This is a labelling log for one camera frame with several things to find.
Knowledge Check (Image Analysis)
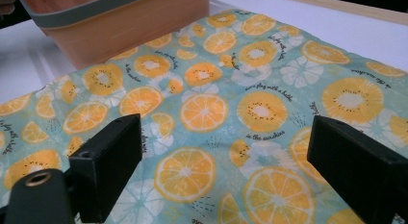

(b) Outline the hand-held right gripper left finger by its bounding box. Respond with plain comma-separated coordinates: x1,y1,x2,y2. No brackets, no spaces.
68,113,143,223

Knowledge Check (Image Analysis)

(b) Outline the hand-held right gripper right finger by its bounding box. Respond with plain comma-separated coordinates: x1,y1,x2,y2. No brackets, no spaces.
306,114,408,224

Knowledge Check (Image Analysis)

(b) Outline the lemon print teal cloth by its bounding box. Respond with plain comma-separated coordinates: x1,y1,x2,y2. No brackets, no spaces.
0,9,408,224

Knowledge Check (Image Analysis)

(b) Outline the orange basket with grey rim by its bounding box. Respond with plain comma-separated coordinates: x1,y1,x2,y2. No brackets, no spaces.
14,0,212,70

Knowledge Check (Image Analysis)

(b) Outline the light wooden table edge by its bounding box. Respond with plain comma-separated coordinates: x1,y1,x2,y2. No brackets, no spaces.
266,0,408,26

